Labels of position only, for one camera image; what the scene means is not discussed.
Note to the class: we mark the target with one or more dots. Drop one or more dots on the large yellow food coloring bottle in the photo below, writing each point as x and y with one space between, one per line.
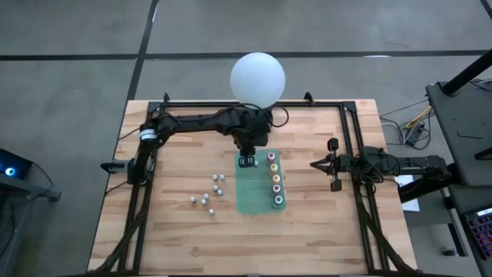
276 179
273 167

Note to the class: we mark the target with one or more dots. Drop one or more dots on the black computer with blue light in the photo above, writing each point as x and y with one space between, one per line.
11 165

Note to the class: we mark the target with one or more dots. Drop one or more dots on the backlit computer keyboard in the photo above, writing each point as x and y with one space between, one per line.
482 231

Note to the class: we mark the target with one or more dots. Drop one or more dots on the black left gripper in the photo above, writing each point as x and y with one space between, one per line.
251 127

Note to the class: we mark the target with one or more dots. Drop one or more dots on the black round post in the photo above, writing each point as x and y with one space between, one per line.
469 73

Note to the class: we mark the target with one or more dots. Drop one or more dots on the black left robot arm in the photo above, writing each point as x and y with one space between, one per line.
192 122

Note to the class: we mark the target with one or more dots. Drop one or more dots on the green cutting mat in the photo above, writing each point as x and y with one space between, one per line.
253 200

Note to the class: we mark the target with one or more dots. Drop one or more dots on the black hex key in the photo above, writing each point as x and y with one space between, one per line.
469 136

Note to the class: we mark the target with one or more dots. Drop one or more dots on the white paper sheet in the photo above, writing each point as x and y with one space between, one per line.
407 196

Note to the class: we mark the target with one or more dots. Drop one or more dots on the large red food coloring bottle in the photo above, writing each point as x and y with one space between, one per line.
276 189

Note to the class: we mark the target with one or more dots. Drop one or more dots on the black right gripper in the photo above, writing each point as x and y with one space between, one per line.
334 165

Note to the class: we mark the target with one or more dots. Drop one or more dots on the dark grey desk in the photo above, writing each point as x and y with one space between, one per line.
461 127

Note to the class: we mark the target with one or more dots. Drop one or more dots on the black metal stand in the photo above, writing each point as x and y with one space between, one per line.
34 191

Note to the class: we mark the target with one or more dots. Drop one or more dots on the black desk support beam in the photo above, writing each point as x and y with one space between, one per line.
423 190

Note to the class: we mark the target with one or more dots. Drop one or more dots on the large green food coloring bottle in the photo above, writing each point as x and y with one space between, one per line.
278 200

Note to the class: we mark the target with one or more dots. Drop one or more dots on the large orange food coloring bottle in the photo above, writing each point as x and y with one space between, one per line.
271 156

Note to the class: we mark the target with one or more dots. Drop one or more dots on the white globe table lamp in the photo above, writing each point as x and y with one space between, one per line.
257 81

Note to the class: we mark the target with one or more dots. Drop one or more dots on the black computer mouse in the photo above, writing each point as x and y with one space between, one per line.
449 252

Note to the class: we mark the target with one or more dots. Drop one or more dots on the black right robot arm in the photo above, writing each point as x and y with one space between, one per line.
415 165

